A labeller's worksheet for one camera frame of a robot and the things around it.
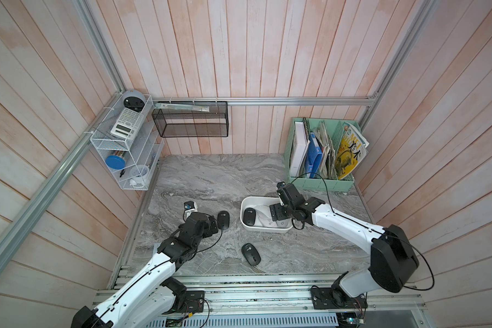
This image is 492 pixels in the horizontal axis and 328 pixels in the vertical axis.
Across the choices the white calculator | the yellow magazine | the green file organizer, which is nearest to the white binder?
the green file organizer

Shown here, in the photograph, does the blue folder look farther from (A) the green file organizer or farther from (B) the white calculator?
(B) the white calculator

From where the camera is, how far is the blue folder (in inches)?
37.4

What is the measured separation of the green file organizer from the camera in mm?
954

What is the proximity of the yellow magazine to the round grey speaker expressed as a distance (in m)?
0.95

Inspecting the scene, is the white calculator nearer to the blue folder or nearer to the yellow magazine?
the blue folder

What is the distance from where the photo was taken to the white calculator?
0.74 meters
